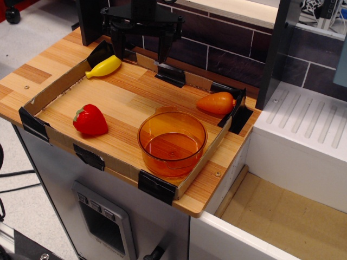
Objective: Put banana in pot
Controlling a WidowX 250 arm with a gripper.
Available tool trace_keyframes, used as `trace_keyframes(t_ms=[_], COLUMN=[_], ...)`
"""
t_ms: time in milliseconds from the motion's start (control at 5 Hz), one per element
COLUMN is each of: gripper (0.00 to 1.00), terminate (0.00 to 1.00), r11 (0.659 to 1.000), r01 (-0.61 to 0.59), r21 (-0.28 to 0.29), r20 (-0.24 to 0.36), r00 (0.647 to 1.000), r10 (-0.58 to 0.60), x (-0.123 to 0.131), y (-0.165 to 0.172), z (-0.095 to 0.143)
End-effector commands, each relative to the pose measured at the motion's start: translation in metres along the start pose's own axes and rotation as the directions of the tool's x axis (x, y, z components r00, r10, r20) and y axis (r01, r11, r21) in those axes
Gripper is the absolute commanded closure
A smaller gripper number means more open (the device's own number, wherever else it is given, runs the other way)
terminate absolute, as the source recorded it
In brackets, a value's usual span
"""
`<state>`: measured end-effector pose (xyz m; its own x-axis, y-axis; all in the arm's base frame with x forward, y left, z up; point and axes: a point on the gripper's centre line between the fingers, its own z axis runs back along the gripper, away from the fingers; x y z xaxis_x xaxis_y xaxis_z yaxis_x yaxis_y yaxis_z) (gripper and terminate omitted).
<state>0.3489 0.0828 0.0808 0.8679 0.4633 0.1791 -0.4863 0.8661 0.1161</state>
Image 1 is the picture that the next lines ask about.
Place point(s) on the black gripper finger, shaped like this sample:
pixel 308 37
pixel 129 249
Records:
pixel 118 42
pixel 165 43

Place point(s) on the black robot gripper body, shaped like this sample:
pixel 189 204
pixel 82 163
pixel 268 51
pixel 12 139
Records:
pixel 146 18

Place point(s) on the yellow toy banana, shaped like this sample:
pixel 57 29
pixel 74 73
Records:
pixel 105 67

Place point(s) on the cardboard fence with black tape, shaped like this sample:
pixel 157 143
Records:
pixel 126 98

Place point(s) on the transparent orange plastic pot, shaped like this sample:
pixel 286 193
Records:
pixel 172 142

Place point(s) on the orange toy carrot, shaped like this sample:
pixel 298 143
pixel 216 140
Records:
pixel 220 103

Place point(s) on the red toy strawberry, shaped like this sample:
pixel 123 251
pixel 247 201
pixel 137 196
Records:
pixel 90 120

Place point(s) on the black chair caster wheel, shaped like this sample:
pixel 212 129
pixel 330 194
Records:
pixel 12 15

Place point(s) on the white toy sink unit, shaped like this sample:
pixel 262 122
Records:
pixel 284 197

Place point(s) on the grey toy dishwasher panel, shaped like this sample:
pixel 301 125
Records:
pixel 106 222

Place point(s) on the dark grey upright post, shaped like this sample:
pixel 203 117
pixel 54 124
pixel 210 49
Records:
pixel 286 20

